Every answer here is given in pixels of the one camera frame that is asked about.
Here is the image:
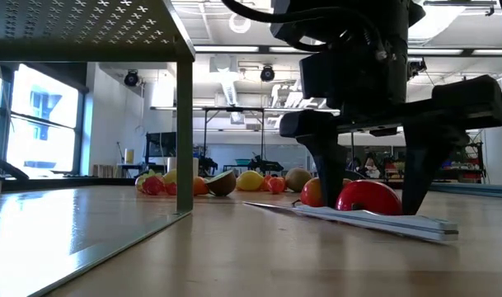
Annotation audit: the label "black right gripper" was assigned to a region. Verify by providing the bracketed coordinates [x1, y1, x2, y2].
[279, 44, 502, 216]

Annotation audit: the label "red bowl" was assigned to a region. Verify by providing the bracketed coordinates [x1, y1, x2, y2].
[335, 179, 404, 217]

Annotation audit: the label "grey toy knife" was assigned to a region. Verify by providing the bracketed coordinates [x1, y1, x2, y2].
[242, 200, 460, 243]

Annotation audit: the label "whole brown toy kiwi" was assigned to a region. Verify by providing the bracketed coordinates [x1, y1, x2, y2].
[284, 167, 314, 194]

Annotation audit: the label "black equipment rack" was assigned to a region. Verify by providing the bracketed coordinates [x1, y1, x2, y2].
[439, 142, 486, 182]

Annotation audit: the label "red yellow toy apple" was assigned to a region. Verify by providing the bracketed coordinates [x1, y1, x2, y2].
[267, 176, 287, 196]

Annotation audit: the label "yellow toy mango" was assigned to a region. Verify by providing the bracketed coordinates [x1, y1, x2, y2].
[236, 170, 265, 192]

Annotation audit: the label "toy kiwi half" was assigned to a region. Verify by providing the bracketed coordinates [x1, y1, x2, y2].
[204, 169, 238, 198]

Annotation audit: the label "overhead light bar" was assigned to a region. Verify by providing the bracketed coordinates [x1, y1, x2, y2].
[192, 44, 502, 59]

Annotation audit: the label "black monitor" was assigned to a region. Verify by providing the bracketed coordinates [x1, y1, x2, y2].
[145, 131, 177, 160]

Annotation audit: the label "wooden crates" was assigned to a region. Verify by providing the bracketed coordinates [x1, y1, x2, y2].
[91, 163, 118, 178]

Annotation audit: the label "green perforated metal shelf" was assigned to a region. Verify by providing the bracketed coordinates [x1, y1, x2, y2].
[0, 0, 196, 297]

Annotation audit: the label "large window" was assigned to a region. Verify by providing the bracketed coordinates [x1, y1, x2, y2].
[0, 61, 86, 177]

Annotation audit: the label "black workstation frame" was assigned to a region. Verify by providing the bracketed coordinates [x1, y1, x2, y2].
[200, 106, 284, 170]

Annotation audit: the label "silver ventilation duct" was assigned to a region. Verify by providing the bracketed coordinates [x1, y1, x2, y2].
[406, 0, 468, 46]

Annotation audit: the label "white hanging ring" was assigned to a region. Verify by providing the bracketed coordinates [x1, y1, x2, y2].
[228, 12, 252, 35]

